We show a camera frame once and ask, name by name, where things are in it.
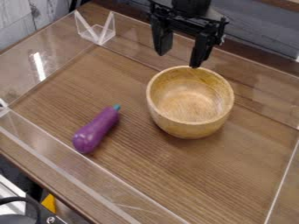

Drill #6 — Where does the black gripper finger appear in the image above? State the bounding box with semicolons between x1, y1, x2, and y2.
151;16;174;56
190;32;215;68

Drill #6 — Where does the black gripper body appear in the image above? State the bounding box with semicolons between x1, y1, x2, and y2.
148;0;230;40

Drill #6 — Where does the purple toy eggplant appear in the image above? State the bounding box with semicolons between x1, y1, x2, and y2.
72;104;120;153

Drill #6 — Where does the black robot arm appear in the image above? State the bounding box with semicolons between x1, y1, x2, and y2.
148;0;230;68

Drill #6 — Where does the light wooden bowl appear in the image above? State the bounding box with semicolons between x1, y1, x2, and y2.
146;66;235;139

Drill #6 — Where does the yellow warning label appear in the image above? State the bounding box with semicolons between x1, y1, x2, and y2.
42;194;56;213

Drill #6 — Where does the black device with screw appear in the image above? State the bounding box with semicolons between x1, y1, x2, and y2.
22;203;71;224

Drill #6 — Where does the clear acrylic corner bracket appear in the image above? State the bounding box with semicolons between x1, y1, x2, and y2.
74;10;116;46

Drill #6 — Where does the clear acrylic front wall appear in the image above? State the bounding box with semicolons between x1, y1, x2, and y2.
0;107;189;224

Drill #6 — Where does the black cable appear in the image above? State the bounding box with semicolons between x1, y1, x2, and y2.
0;196;43;224

